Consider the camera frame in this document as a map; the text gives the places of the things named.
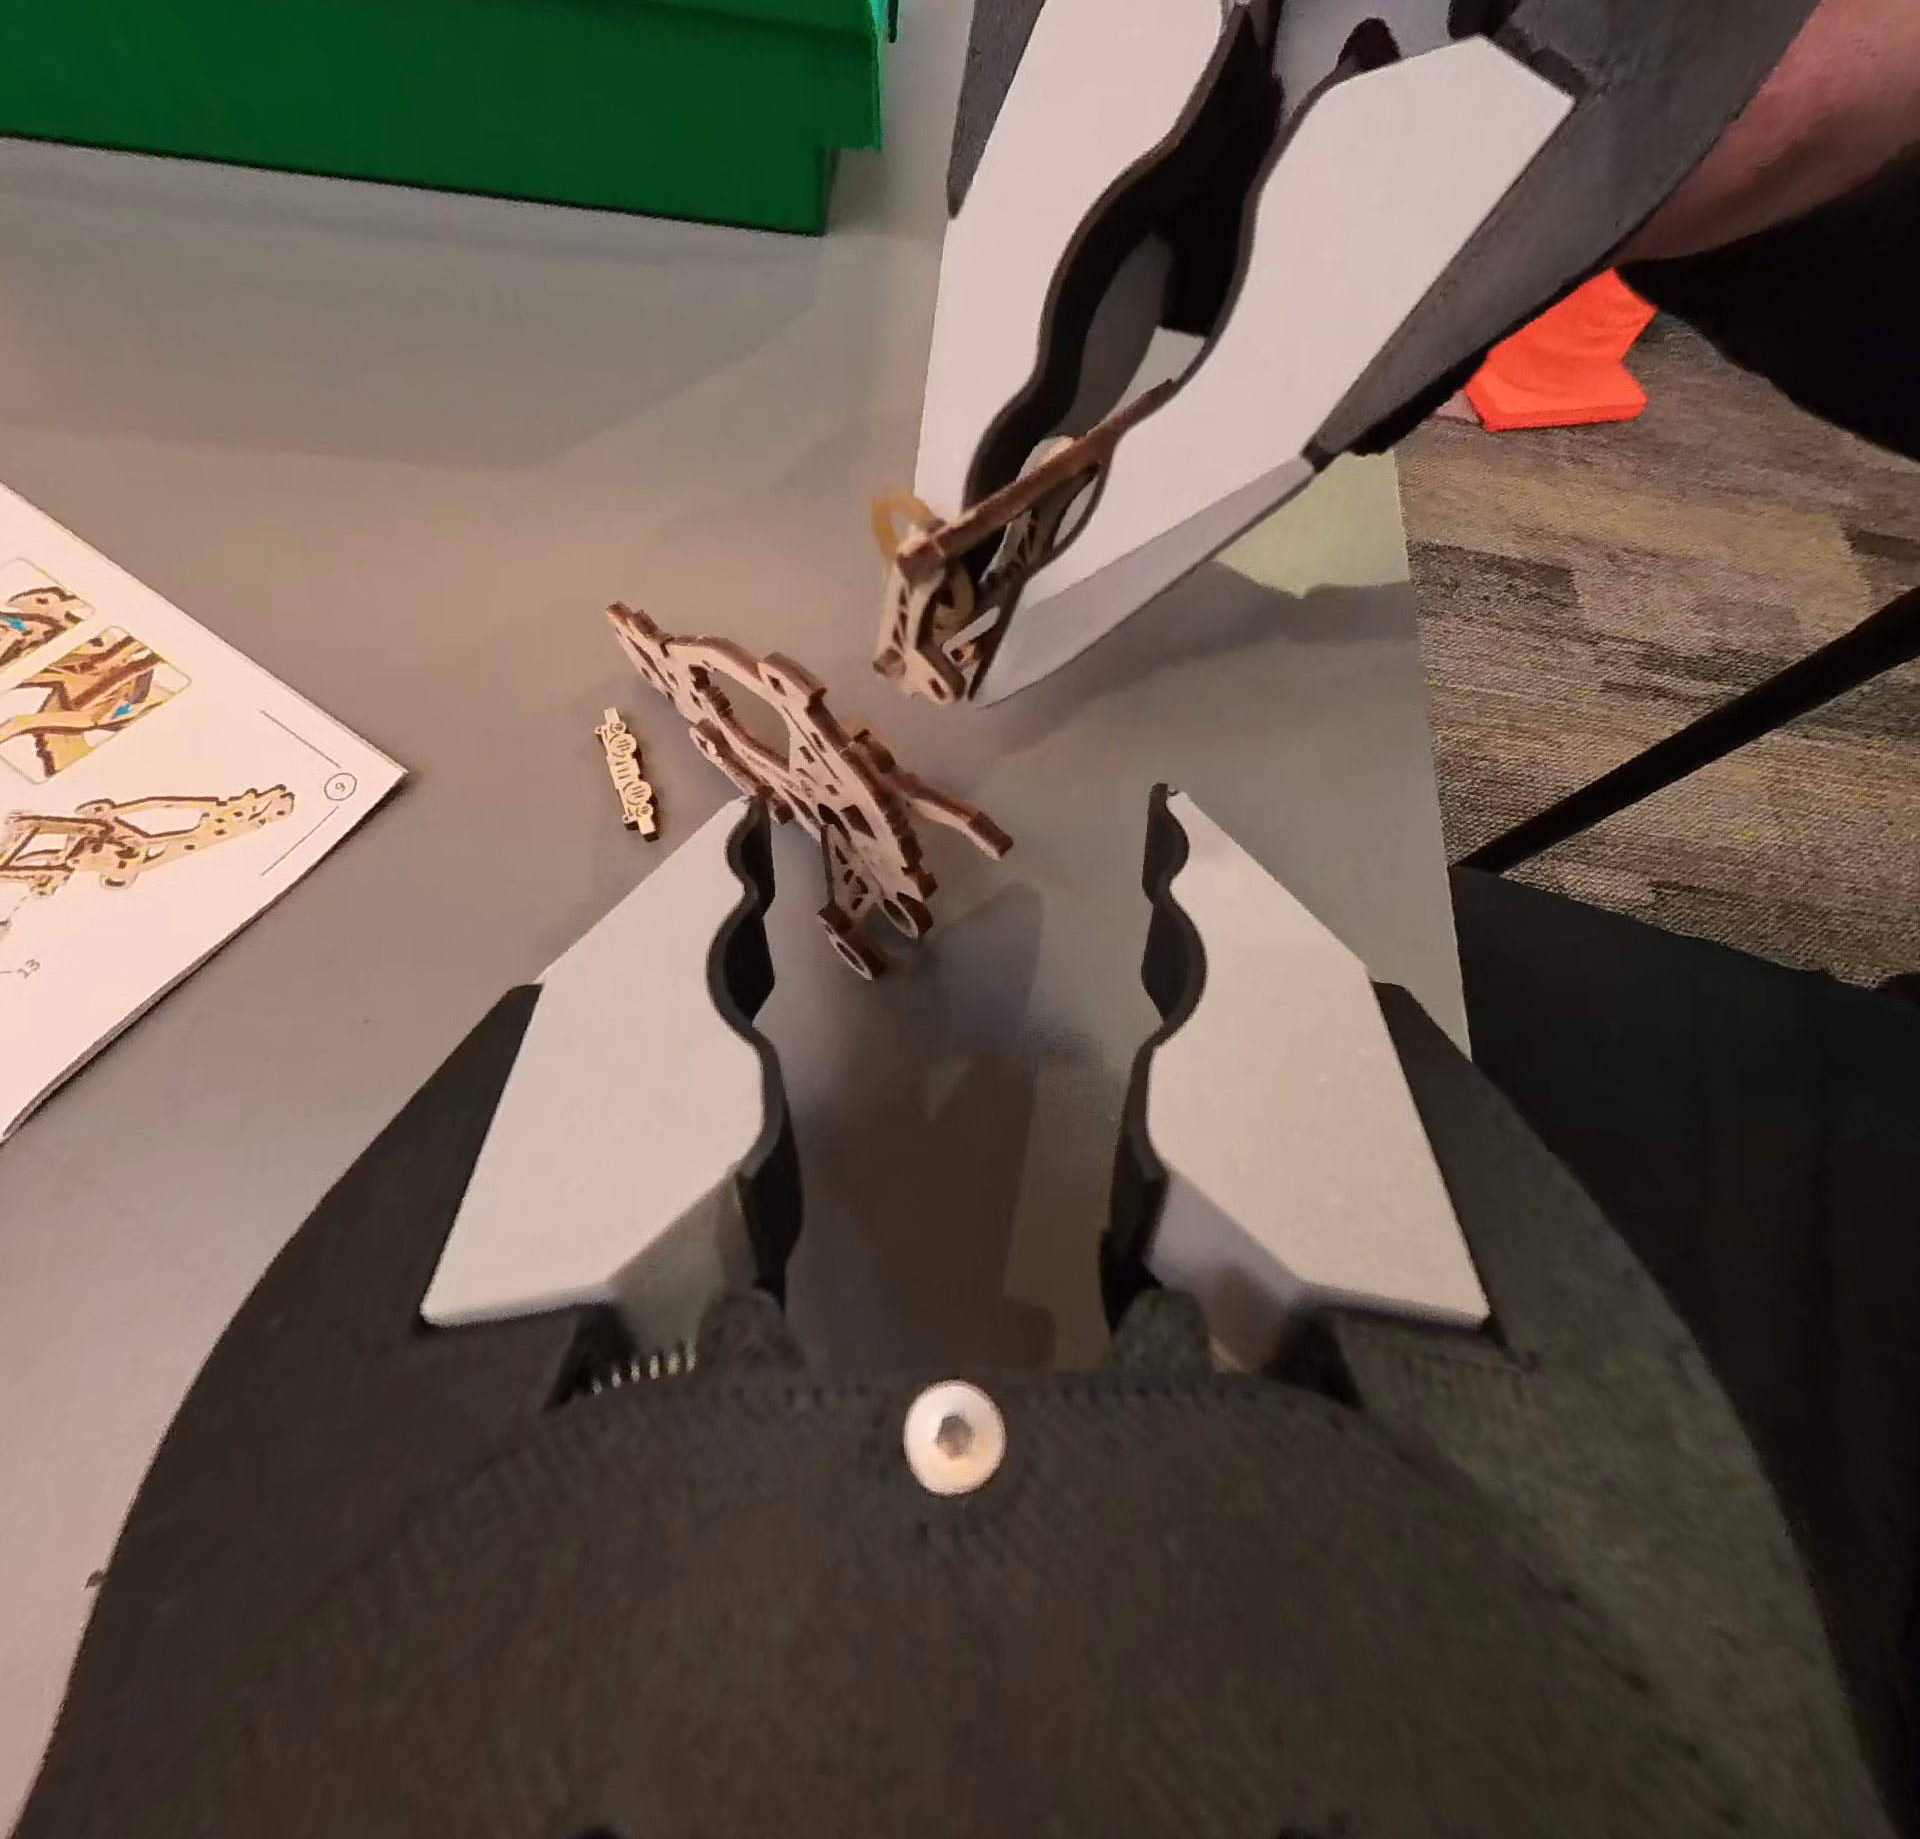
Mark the person's right forearm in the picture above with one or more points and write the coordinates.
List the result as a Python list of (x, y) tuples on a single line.
[(1830, 323)]

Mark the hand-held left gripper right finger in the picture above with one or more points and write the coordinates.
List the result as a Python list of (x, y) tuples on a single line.
[(1304, 1119)]

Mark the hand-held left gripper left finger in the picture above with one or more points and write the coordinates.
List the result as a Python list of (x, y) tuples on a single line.
[(600, 1119)]

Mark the black floor stand pole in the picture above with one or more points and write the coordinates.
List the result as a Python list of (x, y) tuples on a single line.
[(1696, 744)]

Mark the wooden model frame part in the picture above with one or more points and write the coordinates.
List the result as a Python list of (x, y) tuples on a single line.
[(931, 623)]

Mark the orange red plastic piece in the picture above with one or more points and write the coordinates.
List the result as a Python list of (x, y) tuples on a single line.
[(1560, 369)]

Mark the person's right hand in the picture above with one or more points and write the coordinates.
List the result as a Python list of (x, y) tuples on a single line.
[(1830, 113)]

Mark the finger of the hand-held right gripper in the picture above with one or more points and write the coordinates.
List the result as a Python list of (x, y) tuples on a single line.
[(1051, 113), (1351, 249)]

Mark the open instruction booklet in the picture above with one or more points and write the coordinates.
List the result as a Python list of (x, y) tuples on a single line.
[(150, 819)]

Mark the small toothed wooden part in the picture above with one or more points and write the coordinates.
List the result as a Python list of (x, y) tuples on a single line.
[(625, 772)]

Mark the wooden model lever assembly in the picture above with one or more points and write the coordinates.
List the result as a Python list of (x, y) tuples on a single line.
[(796, 760)]

